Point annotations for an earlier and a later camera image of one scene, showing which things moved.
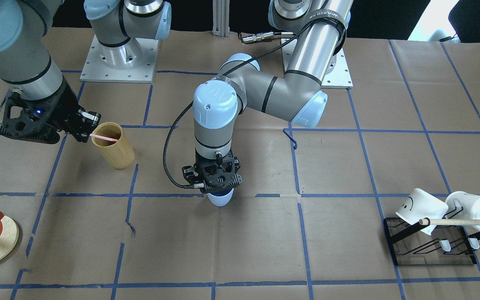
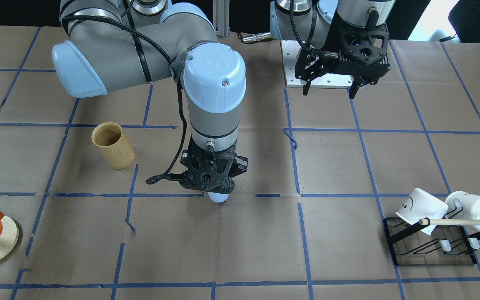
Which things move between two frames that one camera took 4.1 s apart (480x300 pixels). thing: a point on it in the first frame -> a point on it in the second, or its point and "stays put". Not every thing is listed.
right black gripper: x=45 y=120 -> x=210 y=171
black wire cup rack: x=438 y=244 stays put
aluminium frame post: x=221 y=23 stays put
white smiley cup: x=419 y=205 stays put
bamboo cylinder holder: x=119 y=153 stays put
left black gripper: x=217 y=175 -> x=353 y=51
